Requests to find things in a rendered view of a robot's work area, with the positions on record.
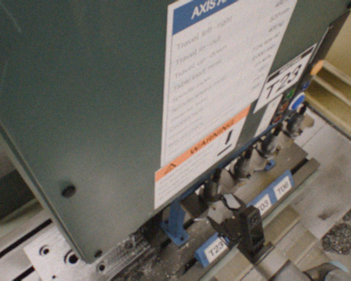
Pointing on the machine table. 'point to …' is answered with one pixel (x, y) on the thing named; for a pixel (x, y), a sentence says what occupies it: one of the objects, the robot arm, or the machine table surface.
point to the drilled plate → (122, 265)
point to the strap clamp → (151, 222)
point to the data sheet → (216, 63)
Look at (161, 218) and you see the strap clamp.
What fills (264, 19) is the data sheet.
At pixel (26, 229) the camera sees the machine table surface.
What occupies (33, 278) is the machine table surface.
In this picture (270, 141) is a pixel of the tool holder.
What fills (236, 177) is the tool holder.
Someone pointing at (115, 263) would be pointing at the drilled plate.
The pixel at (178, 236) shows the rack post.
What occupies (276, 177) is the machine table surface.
